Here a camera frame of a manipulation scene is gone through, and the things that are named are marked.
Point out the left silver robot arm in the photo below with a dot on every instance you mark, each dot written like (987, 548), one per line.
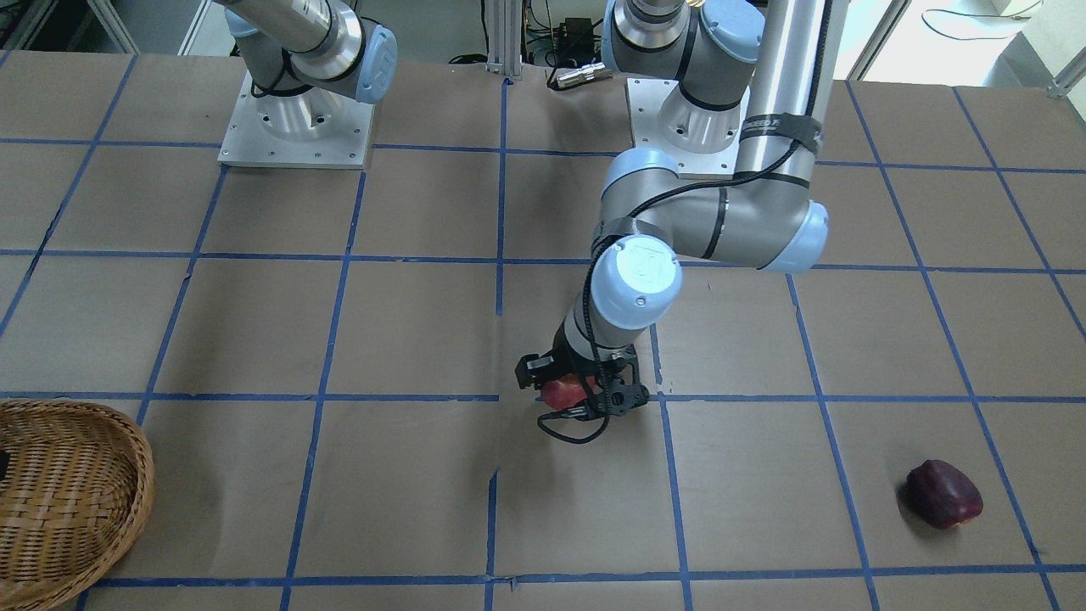
(759, 80)

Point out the red yellow apple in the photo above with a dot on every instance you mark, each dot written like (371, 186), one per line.
(561, 394)

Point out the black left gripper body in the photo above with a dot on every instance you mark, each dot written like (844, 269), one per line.
(566, 360)

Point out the dark red apple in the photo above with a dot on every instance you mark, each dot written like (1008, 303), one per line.
(941, 495)

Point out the woven wicker basket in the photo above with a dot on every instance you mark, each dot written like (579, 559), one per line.
(78, 489)

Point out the aluminium frame post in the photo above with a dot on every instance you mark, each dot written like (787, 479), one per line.
(504, 38)

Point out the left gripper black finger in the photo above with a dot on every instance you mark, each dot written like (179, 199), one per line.
(535, 371)
(621, 399)

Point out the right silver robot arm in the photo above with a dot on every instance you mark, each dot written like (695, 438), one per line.
(291, 47)

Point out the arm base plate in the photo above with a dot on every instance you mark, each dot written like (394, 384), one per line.
(703, 142)
(315, 130)

